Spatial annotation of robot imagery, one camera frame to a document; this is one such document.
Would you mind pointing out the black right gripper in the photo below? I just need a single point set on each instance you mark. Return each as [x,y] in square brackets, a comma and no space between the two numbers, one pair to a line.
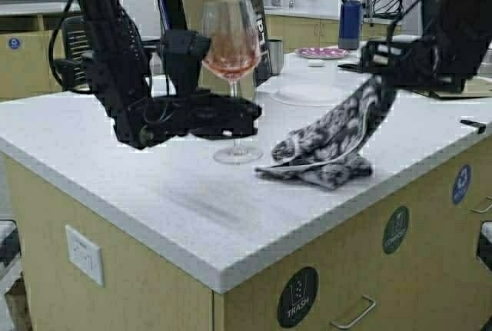
[422,64]

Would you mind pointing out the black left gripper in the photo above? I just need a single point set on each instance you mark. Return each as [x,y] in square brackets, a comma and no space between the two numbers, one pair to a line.
[203,114]

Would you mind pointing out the black white patterned cloth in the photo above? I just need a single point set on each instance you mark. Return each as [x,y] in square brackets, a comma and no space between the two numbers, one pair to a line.
[326,153]

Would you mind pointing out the wine glass with pink residue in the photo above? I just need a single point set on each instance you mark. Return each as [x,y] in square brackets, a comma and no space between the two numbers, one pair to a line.
[234,52]

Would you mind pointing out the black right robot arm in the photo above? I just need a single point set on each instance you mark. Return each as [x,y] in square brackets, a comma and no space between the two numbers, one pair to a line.
[464,25]

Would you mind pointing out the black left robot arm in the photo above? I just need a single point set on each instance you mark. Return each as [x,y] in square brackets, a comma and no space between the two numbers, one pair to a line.
[117,70]

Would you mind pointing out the blue water bottle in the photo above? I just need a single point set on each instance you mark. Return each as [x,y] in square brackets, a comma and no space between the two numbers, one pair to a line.
[350,24]

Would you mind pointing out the purple patterned plate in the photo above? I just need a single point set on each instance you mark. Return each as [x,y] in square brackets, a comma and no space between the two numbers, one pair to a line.
[325,53]

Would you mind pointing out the black office chair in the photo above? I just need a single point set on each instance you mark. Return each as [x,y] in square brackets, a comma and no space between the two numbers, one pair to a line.
[68,71]

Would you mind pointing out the wooden kitchen island cabinet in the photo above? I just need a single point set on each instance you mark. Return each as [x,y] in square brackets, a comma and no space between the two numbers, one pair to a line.
[191,244]

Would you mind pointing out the blue recycle sticker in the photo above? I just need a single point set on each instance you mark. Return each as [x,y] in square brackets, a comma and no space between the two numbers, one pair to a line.
[461,184]

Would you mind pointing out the grey metal cup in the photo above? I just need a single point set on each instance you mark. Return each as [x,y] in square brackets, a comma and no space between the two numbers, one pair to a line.
[276,54]

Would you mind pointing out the white island outlet plate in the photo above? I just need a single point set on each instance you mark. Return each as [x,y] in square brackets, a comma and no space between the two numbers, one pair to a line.
[85,255]

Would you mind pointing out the green compost sticker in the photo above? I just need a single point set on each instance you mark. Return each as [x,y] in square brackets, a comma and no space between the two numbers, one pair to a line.
[395,230]

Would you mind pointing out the black trash sticker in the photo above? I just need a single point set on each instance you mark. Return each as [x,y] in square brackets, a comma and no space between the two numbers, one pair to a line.
[297,297]

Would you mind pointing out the steel trash drawer handle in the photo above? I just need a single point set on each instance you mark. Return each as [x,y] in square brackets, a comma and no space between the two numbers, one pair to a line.
[355,313]

